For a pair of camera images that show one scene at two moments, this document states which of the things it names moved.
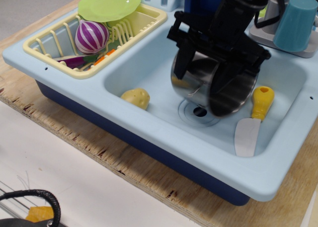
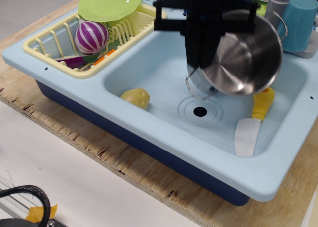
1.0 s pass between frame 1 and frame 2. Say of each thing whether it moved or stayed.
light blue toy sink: stayed
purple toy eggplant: stayed
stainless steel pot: moved
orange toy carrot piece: stayed
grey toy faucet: moved
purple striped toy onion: stayed
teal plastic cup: stayed
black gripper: moved
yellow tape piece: stayed
